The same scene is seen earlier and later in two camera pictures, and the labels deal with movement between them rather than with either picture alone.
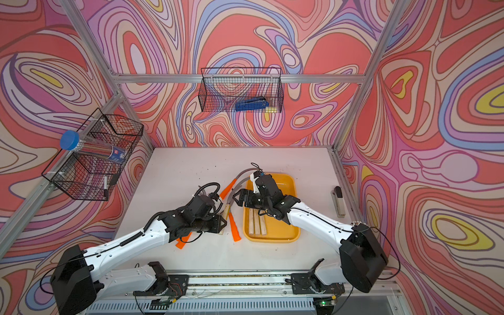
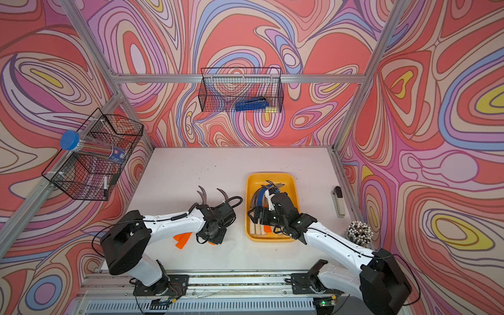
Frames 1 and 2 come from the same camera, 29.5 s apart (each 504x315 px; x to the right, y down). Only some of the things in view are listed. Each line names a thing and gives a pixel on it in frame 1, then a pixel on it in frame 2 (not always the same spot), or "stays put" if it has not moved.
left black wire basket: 81,175 stays put
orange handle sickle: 236,235 to 225,195
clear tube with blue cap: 70,140 stays put
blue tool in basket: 252,104 stays put
